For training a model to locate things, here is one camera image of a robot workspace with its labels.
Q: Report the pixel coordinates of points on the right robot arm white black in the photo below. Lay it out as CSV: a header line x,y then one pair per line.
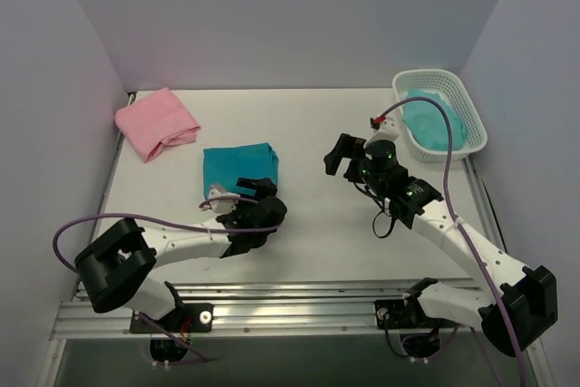
x,y
514,305

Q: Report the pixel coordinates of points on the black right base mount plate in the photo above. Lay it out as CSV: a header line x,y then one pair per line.
x,y
395,314

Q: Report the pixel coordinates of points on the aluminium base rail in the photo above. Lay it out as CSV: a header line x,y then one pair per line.
x,y
250,310

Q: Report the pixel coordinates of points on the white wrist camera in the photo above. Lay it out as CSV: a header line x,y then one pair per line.
x,y
219,200
383,128

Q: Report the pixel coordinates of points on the white plastic basket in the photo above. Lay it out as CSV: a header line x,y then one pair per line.
x,y
451,90

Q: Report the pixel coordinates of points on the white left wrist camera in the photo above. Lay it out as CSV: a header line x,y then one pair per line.
x,y
219,200

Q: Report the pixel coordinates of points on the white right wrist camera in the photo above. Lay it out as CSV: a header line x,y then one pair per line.
x,y
383,128

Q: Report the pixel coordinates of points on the teal t shirt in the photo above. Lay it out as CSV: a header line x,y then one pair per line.
x,y
224,166

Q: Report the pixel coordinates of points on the light green t shirt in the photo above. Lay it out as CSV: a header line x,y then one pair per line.
x,y
427,125

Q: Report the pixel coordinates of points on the folded pink t shirt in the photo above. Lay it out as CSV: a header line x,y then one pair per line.
x,y
156,122

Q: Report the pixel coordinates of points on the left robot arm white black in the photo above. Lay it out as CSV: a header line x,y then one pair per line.
x,y
115,268

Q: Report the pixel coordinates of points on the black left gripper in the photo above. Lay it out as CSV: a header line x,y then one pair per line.
x,y
253,197

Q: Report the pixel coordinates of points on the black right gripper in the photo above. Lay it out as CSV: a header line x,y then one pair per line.
x,y
353,162

